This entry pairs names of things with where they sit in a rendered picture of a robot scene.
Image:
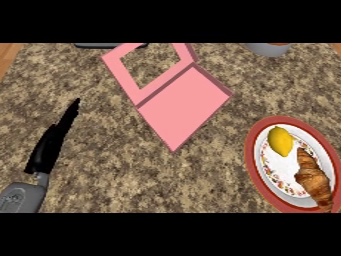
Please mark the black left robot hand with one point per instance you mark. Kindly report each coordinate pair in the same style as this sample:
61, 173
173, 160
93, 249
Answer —
49, 146

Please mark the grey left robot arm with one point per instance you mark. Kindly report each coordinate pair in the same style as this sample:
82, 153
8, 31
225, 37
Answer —
21, 197

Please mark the red-rimmed white plate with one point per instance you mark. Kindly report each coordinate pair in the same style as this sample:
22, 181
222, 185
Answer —
296, 165

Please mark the yellow lemon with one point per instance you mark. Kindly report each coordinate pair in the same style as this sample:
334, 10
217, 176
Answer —
281, 141

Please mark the pink cardboard box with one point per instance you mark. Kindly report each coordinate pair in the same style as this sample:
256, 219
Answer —
170, 93

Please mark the brown croissant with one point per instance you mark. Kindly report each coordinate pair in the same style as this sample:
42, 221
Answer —
315, 178

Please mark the dark grey flat object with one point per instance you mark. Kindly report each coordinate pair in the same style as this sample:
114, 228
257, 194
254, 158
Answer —
110, 45

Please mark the grey round container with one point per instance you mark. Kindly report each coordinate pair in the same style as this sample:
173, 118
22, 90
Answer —
269, 48

